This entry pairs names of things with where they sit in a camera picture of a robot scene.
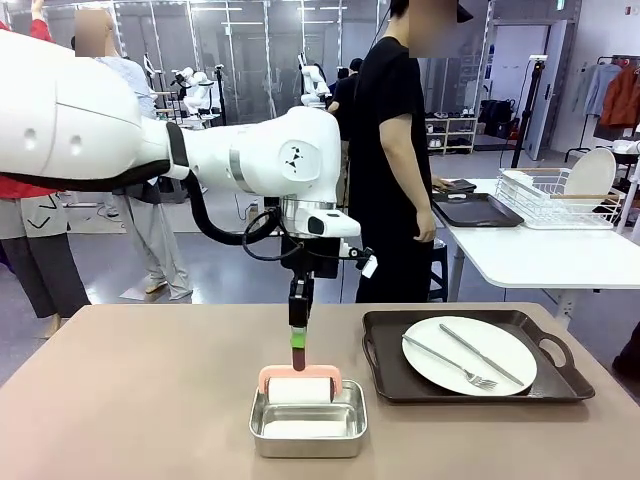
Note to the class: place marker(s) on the hanging orange jacket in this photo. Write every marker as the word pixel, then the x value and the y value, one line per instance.
pixel 622 100

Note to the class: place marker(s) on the white shoe rack with shoes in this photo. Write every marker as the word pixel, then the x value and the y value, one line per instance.
pixel 452 135

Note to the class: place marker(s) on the person in black t-shirt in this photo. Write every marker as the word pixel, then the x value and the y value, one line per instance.
pixel 390 100

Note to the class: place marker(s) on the dark folded cloth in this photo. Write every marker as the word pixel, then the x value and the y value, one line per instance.
pixel 462 185

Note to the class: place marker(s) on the rectangular metal tray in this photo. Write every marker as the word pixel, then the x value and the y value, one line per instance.
pixel 310 447

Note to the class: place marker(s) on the left wrist camera unit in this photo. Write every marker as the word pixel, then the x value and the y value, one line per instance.
pixel 367 262

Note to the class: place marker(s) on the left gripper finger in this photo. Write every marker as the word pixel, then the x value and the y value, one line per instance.
pixel 298 315
pixel 309 286

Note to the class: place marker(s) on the black camera tripod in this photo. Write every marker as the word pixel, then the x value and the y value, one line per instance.
pixel 522 145

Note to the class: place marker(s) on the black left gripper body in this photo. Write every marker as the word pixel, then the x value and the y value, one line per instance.
pixel 320 257

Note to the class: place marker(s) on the brown plastic serving tray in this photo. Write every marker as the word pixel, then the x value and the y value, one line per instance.
pixel 385 360
pixel 475 210

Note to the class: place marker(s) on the black bags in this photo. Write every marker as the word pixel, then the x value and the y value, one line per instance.
pixel 495 120

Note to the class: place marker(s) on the person's right forearm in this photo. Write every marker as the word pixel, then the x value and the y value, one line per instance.
pixel 407 185

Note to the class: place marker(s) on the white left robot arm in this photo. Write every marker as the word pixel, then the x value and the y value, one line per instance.
pixel 100 115

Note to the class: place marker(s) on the grey plastic stool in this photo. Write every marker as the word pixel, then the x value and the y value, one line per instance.
pixel 439 270

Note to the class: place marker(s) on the hanging grey shirt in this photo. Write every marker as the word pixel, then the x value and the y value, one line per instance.
pixel 597 90

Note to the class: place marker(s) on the silver table knife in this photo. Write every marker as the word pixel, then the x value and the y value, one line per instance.
pixel 480 352

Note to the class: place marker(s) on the person in khaki trousers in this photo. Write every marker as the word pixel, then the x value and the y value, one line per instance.
pixel 345 95

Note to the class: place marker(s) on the silver fork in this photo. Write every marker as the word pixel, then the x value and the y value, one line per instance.
pixel 440 357

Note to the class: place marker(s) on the pink lint roller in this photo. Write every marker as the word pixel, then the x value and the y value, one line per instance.
pixel 300 390

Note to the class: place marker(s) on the person's left hand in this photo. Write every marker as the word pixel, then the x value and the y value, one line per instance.
pixel 440 183

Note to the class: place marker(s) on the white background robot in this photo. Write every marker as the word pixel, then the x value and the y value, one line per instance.
pixel 315 80
pixel 200 92

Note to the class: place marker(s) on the person's right hand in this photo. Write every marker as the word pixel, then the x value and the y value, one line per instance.
pixel 425 227

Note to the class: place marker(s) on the mannequin in red jacket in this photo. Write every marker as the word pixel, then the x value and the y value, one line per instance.
pixel 30 220

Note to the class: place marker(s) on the white cutlery holder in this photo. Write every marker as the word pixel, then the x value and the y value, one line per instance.
pixel 510 182

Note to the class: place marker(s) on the white side table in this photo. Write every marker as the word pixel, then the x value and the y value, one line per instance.
pixel 540 255

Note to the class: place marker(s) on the mannequin in blue shirt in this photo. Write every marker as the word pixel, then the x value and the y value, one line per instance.
pixel 160 250

